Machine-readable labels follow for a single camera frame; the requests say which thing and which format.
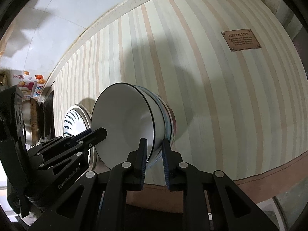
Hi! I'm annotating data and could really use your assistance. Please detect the black induction cooktop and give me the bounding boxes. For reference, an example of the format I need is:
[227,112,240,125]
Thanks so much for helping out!
[43,91,55,140]

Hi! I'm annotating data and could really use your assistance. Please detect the white bowl coloured dots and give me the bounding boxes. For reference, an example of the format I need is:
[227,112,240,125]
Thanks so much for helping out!
[134,85,173,167]

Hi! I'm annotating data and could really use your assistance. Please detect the brown mat label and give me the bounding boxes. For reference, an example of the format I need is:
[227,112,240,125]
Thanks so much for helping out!
[221,29,261,52]

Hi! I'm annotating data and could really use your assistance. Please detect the striped table mat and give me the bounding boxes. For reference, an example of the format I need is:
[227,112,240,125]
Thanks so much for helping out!
[54,0,307,202]

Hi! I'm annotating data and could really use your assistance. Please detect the plain white bowl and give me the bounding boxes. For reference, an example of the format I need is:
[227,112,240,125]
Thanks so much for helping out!
[168,106,177,143]

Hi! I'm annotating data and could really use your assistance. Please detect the white bowl black rim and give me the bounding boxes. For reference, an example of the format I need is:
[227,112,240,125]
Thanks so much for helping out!
[91,83,155,169]

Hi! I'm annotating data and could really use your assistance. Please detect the white plate blue leaves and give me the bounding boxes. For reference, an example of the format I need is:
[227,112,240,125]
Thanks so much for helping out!
[63,109,89,137]

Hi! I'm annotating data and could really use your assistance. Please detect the steel wok with lid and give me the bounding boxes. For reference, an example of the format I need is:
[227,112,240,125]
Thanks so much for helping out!
[22,98,47,146]

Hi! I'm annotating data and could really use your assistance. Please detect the colourful wall sticker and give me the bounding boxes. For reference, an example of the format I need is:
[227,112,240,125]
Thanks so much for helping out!
[12,70,46,101]

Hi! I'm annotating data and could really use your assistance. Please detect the white plate pink flower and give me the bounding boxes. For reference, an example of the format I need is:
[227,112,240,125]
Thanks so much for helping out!
[63,103,98,171]

